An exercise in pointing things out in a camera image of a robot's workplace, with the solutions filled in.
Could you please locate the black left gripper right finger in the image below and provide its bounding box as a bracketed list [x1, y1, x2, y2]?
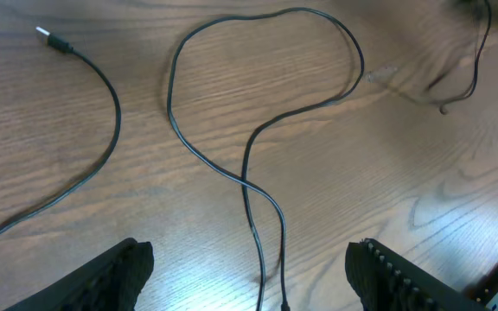
[345, 238, 486, 311]

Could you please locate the thick black cable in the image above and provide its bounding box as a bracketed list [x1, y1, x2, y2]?
[0, 6, 366, 311]

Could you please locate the thin black usb cable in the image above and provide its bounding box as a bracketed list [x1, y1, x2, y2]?
[425, 0, 492, 116]

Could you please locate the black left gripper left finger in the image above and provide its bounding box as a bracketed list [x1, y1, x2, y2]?
[5, 238, 154, 311]

